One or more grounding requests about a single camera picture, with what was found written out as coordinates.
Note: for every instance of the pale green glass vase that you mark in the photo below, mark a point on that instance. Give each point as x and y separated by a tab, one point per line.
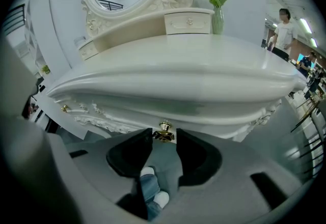
218	21

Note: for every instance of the small green potted plant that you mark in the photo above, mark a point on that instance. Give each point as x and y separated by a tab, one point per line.
45	69

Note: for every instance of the small white tabletop drawer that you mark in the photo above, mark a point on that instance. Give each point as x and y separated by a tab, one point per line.
188	23
87	50

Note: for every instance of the white dressing table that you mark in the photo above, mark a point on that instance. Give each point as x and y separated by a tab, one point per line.
178	55

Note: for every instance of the black metal railing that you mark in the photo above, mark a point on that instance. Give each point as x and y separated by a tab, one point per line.
14	19

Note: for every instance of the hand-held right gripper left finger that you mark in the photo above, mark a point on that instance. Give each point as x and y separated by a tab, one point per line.
130	156

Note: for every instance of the person's white shoe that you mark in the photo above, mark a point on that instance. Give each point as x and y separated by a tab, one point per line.
161	198
147	170

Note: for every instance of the large gold drawer knob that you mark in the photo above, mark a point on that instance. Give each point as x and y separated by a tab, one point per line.
163	133

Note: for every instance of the long ceiling light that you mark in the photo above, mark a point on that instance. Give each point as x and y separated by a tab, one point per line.
314	42
305	25

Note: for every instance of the small gold drawer knob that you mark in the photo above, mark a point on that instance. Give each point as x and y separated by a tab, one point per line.
64	108

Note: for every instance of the chair with black legs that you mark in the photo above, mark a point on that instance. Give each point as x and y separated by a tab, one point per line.
309	116

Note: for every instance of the white carved dressing table drawer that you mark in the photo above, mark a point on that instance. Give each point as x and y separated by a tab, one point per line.
203	118

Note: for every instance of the person's leg in blue jeans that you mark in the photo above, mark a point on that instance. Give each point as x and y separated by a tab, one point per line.
150	190

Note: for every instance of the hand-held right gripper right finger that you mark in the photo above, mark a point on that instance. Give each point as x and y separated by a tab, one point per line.
198	162

